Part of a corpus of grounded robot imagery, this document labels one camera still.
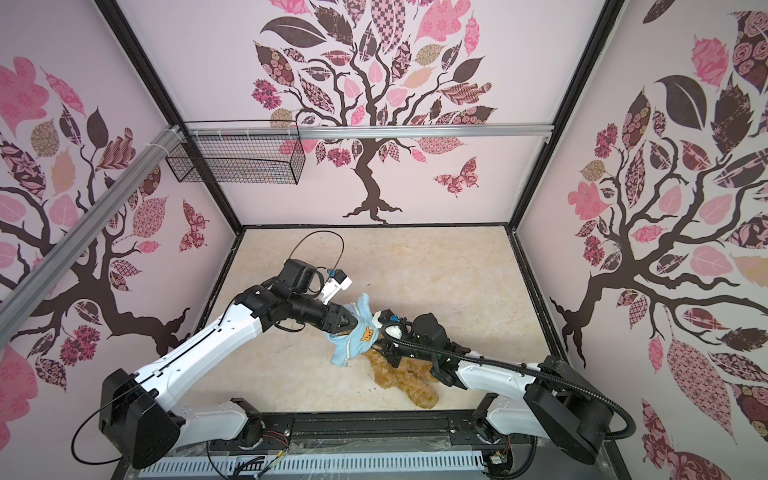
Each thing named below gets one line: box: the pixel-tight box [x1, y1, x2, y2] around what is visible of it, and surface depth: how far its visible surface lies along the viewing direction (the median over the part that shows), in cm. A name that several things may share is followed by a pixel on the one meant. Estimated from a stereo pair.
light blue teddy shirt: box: [324, 292, 379, 367], surface depth 71 cm
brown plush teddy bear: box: [362, 346, 438, 409], surface depth 75 cm
